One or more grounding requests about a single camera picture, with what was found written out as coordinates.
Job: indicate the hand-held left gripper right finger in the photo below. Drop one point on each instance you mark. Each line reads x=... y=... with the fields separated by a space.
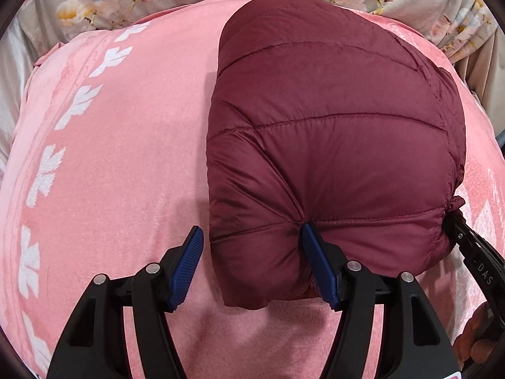
x=317 y=268

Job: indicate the pink printed blanket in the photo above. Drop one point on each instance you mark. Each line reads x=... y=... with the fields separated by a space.
x=118 y=166

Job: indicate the beige curtain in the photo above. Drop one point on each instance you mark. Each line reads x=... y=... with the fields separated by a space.
x=483 y=71

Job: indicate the maroon puffer jacket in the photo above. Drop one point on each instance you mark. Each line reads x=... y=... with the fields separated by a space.
x=335 y=146

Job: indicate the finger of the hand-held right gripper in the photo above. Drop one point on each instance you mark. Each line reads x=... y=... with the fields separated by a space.
x=459 y=229

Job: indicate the person's right hand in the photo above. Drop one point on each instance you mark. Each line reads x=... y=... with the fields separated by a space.
x=473 y=335

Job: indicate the white curtain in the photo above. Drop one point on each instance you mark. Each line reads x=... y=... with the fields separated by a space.
x=12 y=87

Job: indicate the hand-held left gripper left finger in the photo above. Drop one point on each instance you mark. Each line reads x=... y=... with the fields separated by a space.
x=185 y=268

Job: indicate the grey floral bed sheet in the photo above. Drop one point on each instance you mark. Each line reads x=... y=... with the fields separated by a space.
x=98 y=0

